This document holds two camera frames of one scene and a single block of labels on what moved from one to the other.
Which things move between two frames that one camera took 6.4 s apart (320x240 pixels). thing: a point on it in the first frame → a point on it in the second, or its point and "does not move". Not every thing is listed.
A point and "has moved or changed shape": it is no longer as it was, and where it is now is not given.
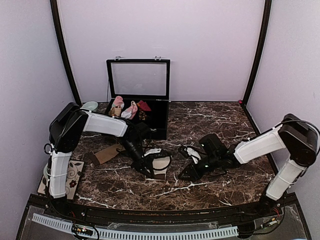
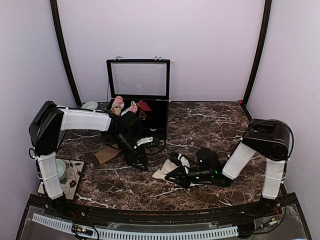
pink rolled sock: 118,101 does not move
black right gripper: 191,170 → 180,172
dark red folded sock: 143,106 does not move
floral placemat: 75,170 does not move
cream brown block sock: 160,164 has moved or changed shape
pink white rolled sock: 130,111 does not move
